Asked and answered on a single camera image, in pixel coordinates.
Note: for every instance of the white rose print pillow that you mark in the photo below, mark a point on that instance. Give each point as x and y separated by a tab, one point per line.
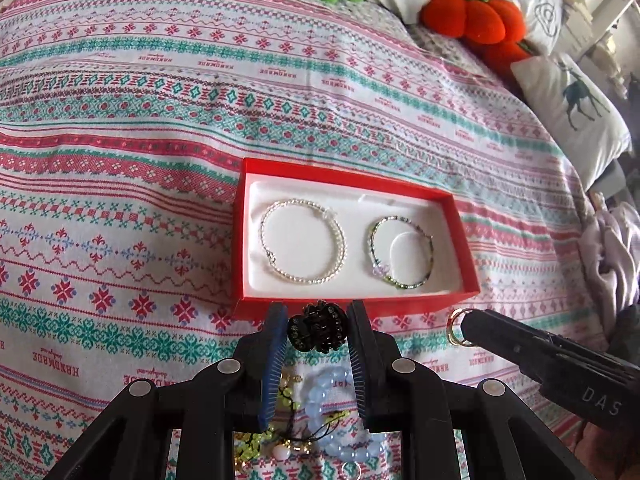
540	10

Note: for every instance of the white deer print pillow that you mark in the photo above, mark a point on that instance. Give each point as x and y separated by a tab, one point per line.
575	110

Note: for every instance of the black hair claw clip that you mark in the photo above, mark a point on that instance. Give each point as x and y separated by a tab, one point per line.
315	327

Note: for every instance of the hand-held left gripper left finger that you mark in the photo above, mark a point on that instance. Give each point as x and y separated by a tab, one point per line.
270	370

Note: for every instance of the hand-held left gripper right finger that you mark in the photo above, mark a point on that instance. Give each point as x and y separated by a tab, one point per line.
357	365

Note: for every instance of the red jewelry box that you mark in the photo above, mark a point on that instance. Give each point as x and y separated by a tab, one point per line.
350	305

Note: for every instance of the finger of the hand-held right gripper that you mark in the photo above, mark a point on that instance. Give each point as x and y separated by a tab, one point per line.
495	335

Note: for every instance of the grey checked bed sheet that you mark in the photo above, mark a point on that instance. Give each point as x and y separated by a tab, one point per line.
440	42

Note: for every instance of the lavender cloth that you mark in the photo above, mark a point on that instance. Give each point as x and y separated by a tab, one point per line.
610	260

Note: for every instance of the patterned knit-print bedspread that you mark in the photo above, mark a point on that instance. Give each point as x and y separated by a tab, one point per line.
150	160

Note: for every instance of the orange pumpkin plush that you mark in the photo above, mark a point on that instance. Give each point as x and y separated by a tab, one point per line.
470	17

